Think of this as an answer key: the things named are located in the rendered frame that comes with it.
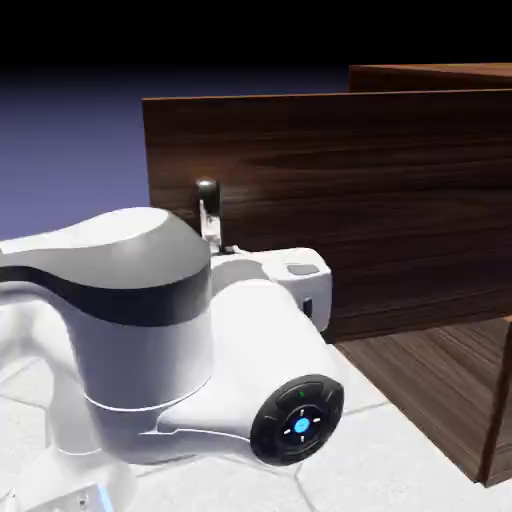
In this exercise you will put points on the dark wood cabinet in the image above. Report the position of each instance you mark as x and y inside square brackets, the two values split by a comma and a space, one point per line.
[440, 380]

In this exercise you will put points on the dark wood cabinet door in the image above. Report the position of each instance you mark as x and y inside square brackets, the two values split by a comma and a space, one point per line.
[360, 200]

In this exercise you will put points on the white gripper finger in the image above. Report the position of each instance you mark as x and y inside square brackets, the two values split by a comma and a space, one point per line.
[211, 232]

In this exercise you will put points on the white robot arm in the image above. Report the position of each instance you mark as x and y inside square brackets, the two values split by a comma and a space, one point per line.
[140, 328]

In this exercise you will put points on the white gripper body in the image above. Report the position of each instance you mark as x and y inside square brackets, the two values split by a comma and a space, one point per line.
[240, 260]

